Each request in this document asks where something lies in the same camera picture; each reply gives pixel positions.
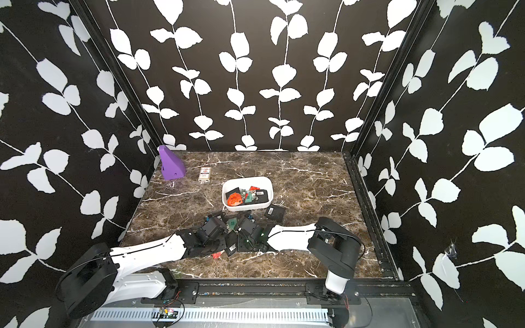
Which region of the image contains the black tea bag with barcode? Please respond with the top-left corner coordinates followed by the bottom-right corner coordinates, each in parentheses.
top-left (264, 204), bottom-right (286, 222)

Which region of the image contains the red label dark tea bag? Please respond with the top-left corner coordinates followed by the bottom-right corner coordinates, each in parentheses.
top-left (225, 187), bottom-right (246, 207)

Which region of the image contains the green label floral tea bag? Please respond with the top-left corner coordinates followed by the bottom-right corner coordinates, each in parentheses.
top-left (226, 218), bottom-right (238, 231)

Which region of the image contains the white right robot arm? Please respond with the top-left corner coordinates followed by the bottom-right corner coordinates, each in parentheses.
top-left (227, 217), bottom-right (366, 295)

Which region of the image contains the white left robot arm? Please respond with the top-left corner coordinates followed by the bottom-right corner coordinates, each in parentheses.
top-left (55, 212), bottom-right (228, 318)

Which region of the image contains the white plastic storage box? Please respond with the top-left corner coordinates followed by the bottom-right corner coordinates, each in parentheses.
top-left (221, 176), bottom-right (274, 212)

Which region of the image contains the small white card box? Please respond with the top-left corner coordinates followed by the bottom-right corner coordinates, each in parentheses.
top-left (198, 167), bottom-right (211, 183)

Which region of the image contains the purple wedge block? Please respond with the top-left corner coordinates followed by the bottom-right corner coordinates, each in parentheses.
top-left (159, 145), bottom-right (186, 181)

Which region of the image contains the white perforated strip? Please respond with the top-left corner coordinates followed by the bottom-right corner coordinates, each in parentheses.
top-left (90, 307), bottom-right (332, 325)

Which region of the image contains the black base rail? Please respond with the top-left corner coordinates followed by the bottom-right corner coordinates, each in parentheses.
top-left (175, 278), bottom-right (417, 307)

